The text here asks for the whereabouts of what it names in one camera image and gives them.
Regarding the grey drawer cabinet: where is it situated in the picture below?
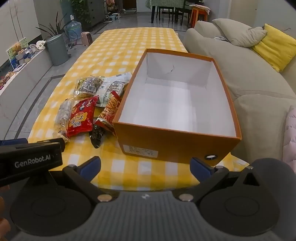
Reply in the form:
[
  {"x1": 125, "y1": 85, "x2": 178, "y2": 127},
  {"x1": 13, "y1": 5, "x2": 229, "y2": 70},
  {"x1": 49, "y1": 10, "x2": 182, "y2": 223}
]
[{"x1": 89, "y1": 0, "x2": 107, "y2": 29}]

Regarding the small blue stool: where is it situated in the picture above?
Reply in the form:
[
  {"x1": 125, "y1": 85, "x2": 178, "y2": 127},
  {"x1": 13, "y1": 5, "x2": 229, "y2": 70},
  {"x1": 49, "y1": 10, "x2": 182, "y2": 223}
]
[{"x1": 108, "y1": 12, "x2": 121, "y2": 23}]

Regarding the long-leaf potted plant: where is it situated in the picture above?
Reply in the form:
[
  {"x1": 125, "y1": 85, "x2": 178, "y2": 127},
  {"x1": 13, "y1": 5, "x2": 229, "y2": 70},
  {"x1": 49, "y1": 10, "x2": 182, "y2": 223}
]
[{"x1": 36, "y1": 12, "x2": 70, "y2": 38}]

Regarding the white low bench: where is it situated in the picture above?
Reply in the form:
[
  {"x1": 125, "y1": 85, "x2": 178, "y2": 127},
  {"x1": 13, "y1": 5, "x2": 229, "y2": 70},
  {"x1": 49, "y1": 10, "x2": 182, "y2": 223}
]
[{"x1": 0, "y1": 44, "x2": 54, "y2": 98}]

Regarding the yellow biscuit packet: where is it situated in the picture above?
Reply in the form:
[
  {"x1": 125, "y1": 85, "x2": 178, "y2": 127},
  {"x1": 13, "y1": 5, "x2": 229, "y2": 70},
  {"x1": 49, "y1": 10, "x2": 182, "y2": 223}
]
[{"x1": 74, "y1": 78, "x2": 96, "y2": 98}]

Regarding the blue water jug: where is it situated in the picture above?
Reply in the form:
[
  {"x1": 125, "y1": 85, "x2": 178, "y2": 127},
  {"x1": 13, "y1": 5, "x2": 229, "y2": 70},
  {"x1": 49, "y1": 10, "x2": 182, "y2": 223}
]
[{"x1": 64, "y1": 19, "x2": 83, "y2": 40}]

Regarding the orange plastic stool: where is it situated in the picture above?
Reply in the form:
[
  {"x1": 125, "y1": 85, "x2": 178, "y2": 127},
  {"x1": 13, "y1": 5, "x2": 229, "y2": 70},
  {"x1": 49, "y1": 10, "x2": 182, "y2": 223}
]
[{"x1": 189, "y1": 5, "x2": 211, "y2": 29}]

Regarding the grey-green trash bin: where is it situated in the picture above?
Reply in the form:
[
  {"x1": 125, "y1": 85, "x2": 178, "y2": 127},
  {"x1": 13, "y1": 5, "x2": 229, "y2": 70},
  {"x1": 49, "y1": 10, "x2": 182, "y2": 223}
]
[{"x1": 46, "y1": 34, "x2": 70, "y2": 67}]

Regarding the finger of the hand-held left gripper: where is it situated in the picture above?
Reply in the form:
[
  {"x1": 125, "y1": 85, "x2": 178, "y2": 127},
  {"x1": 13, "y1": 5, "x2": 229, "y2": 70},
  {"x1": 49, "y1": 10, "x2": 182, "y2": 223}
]
[{"x1": 0, "y1": 138, "x2": 28, "y2": 147}]

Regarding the pink space heater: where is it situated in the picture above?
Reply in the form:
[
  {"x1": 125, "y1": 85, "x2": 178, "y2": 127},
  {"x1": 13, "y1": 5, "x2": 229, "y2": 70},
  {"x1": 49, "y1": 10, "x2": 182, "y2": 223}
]
[{"x1": 81, "y1": 32, "x2": 93, "y2": 45}]

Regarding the beige sofa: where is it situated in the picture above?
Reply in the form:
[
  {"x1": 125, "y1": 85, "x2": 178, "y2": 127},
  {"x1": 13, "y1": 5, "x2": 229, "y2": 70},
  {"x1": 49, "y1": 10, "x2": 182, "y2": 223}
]
[{"x1": 183, "y1": 20, "x2": 296, "y2": 168}]

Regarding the pink quilted cloth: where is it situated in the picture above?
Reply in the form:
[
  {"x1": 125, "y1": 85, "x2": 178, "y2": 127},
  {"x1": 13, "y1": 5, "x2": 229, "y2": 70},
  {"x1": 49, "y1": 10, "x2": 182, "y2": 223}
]
[{"x1": 281, "y1": 105, "x2": 296, "y2": 171}]

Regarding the person's left hand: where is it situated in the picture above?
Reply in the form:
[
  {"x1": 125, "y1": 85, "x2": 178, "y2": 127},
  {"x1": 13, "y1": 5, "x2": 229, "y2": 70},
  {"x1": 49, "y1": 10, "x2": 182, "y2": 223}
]
[{"x1": 0, "y1": 185, "x2": 11, "y2": 235}]

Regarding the white printed snack packet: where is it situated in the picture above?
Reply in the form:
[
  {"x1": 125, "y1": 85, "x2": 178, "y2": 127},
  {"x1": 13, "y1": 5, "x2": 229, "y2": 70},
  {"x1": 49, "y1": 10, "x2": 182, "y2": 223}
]
[{"x1": 95, "y1": 81, "x2": 128, "y2": 108}]

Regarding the yellow cushion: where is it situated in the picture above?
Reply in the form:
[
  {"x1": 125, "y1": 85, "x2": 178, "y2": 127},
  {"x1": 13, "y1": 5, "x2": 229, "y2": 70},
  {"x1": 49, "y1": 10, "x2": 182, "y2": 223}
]
[{"x1": 251, "y1": 23, "x2": 296, "y2": 72}]

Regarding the dark dining chair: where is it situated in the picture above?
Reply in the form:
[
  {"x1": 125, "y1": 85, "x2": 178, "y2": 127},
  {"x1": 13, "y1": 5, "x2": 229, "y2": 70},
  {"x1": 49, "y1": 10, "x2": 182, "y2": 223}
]
[
  {"x1": 174, "y1": 7, "x2": 194, "y2": 26},
  {"x1": 157, "y1": 6, "x2": 175, "y2": 23}
]

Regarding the clear white candy packet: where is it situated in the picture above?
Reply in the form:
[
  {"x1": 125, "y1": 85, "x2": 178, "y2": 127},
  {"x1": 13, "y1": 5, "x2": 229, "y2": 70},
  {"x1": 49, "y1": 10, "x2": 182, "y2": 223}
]
[{"x1": 55, "y1": 98, "x2": 76, "y2": 142}]

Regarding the white cap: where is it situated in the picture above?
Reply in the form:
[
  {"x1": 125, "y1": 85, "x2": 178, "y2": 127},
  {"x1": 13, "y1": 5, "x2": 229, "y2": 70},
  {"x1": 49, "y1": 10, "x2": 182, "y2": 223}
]
[{"x1": 34, "y1": 39, "x2": 47, "y2": 50}]

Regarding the brown nut packet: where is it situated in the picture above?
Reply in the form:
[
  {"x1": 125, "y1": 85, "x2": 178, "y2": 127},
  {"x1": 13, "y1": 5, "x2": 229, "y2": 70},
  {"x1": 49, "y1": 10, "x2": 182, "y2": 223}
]
[{"x1": 81, "y1": 76, "x2": 109, "y2": 93}]

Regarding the orange stick snack packet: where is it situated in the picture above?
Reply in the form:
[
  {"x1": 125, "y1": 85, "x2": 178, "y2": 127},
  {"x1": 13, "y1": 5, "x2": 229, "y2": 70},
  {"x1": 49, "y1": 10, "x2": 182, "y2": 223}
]
[{"x1": 95, "y1": 90, "x2": 123, "y2": 134}]

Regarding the beige cushion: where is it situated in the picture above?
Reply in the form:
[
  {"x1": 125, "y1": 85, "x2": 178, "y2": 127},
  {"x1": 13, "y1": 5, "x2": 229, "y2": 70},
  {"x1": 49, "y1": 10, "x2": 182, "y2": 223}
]
[{"x1": 212, "y1": 18, "x2": 268, "y2": 48}]

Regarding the orange cardboard box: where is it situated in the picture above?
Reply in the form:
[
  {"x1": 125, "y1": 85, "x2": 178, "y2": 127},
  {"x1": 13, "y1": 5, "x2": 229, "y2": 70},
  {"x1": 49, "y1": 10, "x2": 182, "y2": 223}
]
[{"x1": 113, "y1": 48, "x2": 242, "y2": 167}]

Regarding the tall leafy plant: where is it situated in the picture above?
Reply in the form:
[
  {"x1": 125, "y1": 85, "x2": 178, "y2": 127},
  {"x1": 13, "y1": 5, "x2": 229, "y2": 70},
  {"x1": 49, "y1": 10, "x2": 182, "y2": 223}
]
[{"x1": 69, "y1": 0, "x2": 92, "y2": 24}]

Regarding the yellow checked tablecloth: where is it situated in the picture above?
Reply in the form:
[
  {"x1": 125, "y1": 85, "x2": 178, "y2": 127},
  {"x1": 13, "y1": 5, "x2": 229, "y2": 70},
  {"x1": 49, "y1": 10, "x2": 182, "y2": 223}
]
[{"x1": 27, "y1": 27, "x2": 249, "y2": 192}]

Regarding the red snack packet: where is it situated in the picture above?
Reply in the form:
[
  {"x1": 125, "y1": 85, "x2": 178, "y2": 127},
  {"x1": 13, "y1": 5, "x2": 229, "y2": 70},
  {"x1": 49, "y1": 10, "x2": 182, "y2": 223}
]
[{"x1": 67, "y1": 95, "x2": 100, "y2": 138}]

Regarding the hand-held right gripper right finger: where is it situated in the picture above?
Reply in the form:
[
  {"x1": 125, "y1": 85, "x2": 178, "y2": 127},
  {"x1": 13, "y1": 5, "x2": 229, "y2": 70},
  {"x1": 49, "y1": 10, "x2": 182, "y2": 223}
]
[{"x1": 178, "y1": 157, "x2": 266, "y2": 204}]

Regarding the teddy bear picture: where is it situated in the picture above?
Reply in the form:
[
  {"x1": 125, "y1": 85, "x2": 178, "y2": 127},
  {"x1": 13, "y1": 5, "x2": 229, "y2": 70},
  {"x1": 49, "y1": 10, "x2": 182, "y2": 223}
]
[{"x1": 6, "y1": 38, "x2": 29, "y2": 70}]

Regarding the dining table with green cloth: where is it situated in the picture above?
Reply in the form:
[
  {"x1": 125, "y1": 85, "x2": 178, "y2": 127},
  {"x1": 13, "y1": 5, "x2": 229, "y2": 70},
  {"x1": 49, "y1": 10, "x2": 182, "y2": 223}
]
[{"x1": 149, "y1": 0, "x2": 200, "y2": 24}]

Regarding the dark snack packet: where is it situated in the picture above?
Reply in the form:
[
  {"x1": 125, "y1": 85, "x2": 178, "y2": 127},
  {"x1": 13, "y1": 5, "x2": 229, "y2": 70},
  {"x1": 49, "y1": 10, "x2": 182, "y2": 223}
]
[{"x1": 89, "y1": 124, "x2": 109, "y2": 149}]

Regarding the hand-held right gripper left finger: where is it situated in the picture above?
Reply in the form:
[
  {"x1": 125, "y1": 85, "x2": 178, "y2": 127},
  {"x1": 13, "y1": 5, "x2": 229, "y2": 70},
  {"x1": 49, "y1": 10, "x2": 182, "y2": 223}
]
[{"x1": 21, "y1": 156, "x2": 115, "y2": 206}]

